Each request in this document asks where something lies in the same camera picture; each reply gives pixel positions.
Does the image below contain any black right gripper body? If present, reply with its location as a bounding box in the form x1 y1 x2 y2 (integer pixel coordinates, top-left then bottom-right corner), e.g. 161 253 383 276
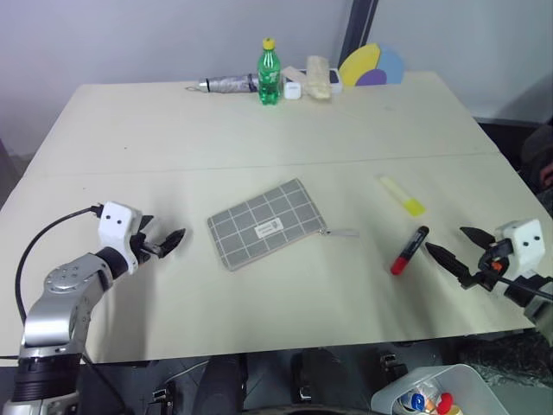
469 239 515 291

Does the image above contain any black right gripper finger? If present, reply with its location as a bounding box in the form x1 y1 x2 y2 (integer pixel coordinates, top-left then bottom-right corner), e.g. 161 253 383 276
424 242 473 290
459 226 498 251

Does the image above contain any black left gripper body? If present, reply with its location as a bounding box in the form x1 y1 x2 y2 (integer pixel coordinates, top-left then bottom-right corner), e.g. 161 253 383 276
129 231 168 266

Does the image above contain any grey grid zipper pouch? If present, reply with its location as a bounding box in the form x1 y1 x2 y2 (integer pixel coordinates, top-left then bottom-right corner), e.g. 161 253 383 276
207 177 360 273

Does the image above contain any red and black marker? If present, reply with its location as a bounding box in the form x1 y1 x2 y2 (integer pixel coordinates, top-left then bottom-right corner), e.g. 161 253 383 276
390 225 430 277

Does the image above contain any yellow highlighter pen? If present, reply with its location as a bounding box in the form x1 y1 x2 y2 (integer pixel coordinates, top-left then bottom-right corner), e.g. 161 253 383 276
379 175 427 218

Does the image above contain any black plastic bag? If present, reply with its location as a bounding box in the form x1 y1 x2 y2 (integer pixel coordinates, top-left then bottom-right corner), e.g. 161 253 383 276
460 331 553 391

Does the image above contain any dark clothed person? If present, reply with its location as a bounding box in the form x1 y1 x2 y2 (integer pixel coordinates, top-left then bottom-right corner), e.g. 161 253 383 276
519 124 553 194

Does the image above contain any white plastic bin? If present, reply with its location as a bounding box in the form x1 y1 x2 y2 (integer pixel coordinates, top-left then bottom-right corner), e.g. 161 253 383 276
370 363 499 415

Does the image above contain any grey folded umbrella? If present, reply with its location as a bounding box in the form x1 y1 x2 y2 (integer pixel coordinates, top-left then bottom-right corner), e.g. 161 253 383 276
186 73 261 94

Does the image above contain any green plastic soda bottle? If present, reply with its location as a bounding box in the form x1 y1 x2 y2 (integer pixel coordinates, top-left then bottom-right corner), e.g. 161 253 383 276
257 37 283 106

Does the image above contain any yellow blue purple round board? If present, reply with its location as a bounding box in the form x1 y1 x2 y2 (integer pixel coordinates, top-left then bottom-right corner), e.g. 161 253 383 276
337 42 406 87

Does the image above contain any white box with blue print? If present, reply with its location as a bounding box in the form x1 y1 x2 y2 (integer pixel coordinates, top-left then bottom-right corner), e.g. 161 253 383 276
327 67 344 94

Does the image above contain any beige rolled cloth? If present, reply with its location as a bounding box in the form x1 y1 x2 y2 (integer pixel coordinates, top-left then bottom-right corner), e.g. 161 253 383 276
304 54 334 102

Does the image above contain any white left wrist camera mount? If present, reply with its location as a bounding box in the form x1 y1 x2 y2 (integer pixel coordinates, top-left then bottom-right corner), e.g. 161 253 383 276
96 201 143 276

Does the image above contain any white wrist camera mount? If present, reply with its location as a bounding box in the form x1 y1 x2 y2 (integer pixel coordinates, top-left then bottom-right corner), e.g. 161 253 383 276
494 219 544 278
96 201 143 276

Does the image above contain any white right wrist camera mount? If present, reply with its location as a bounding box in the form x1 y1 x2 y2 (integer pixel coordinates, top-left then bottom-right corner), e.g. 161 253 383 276
494 219 544 278

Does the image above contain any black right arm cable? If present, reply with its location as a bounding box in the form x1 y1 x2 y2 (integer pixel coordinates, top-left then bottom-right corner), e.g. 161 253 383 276
496 275 553 300

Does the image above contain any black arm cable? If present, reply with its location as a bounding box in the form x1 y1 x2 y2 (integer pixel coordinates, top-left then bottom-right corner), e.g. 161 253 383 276
14 206 103 324
496 275 553 300

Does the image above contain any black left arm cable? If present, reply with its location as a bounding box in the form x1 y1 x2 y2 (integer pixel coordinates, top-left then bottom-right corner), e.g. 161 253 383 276
14 206 103 324

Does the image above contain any dark upright post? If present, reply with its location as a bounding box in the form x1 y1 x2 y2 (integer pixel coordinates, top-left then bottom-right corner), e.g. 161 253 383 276
340 0 378 67

